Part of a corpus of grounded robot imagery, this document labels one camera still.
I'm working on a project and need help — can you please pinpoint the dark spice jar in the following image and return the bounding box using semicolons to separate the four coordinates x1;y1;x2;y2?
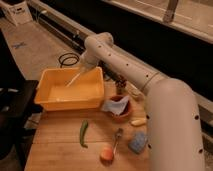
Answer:
115;76;126;95

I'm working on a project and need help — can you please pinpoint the metal fork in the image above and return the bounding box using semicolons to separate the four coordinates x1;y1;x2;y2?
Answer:
113;128;123;156

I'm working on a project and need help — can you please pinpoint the yellow banana piece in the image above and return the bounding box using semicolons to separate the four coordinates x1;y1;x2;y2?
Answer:
130;118;146;127

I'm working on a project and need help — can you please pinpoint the blue cloth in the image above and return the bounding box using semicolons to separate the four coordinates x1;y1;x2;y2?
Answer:
101;96;129;116

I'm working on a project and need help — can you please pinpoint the black coiled cable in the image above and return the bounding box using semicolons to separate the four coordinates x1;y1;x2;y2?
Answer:
58;52;82;69

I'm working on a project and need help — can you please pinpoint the blue sponge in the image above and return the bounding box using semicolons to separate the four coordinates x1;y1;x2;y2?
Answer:
128;131;147;154

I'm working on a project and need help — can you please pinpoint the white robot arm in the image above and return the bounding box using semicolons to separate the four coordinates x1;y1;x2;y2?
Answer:
82;32;205;171

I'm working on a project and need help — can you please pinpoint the black chair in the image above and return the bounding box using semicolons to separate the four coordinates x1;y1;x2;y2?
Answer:
0;29;41;160

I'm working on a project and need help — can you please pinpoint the brown clay bowl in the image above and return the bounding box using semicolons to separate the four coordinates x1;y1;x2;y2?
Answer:
103;95;132;122

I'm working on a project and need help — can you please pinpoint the yellow plastic tray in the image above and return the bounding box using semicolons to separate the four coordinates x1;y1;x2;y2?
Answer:
34;67;104;111

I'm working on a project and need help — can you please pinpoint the white cardboard box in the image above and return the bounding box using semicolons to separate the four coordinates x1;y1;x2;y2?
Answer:
0;0;33;26

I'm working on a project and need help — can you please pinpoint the orange peach fruit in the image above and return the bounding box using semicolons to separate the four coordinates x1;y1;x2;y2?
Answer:
100;146;114;162

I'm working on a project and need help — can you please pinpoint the green chili pepper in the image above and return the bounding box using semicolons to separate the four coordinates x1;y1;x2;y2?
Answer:
79;120;89;148

